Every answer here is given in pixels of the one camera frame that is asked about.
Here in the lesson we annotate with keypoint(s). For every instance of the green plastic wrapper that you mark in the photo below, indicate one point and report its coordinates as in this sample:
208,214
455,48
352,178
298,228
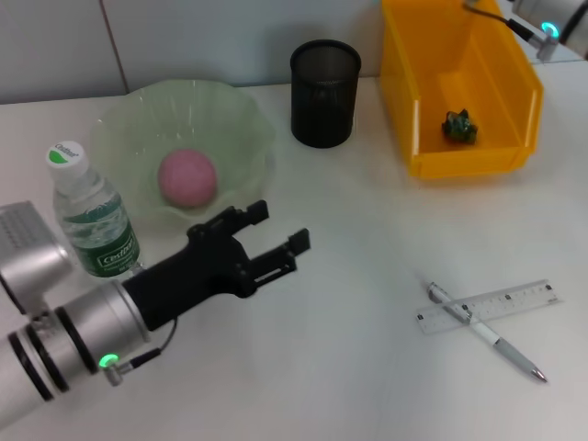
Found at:
459,125

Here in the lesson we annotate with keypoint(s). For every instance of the black mesh pen holder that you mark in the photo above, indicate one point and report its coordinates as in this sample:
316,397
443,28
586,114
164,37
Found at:
324,101

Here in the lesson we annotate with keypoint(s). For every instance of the pink peach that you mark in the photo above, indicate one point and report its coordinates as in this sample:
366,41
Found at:
187,178

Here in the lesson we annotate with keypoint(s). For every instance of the clear green-label water bottle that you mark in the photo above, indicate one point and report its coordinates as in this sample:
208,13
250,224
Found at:
92,206

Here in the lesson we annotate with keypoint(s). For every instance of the white silver pen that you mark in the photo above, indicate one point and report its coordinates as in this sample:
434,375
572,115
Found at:
482,331

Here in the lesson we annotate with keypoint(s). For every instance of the clear plastic ruler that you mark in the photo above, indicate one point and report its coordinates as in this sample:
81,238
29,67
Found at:
519,298

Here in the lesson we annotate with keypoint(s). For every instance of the yellow plastic bin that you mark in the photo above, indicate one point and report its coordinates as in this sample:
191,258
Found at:
413,69

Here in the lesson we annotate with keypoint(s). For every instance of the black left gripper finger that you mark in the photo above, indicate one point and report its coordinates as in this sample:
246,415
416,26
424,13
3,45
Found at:
298,241
255,212

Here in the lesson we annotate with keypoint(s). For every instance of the green glass fruit plate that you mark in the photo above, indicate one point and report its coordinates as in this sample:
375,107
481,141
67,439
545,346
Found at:
138,124

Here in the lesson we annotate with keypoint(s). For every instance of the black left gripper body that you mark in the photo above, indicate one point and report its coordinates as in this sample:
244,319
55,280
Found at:
193,275

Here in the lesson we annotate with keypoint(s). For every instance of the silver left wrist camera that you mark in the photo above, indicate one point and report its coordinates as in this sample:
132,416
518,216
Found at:
23,257

